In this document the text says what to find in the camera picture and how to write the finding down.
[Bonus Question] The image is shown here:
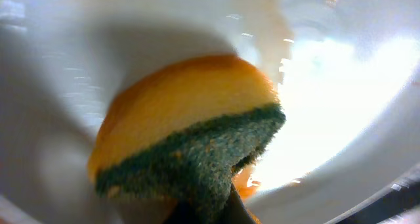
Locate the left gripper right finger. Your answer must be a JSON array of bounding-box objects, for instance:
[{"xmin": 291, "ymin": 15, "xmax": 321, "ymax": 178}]
[{"xmin": 222, "ymin": 185, "xmax": 257, "ymax": 224}]

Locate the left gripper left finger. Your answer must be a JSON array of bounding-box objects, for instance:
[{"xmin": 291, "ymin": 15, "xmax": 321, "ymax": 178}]
[{"xmin": 163, "ymin": 202, "xmax": 197, "ymax": 224}]

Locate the green and yellow sponge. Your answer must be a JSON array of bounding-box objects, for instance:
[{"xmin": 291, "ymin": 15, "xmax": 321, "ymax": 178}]
[{"xmin": 87, "ymin": 55, "xmax": 286, "ymax": 223}]

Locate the pale grey plate top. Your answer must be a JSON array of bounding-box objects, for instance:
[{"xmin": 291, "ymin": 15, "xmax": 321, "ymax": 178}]
[{"xmin": 1, "ymin": 0, "xmax": 419, "ymax": 223}]

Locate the brown plastic serving tray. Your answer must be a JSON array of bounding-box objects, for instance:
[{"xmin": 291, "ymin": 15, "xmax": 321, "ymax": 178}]
[{"xmin": 328, "ymin": 164, "xmax": 419, "ymax": 224}]

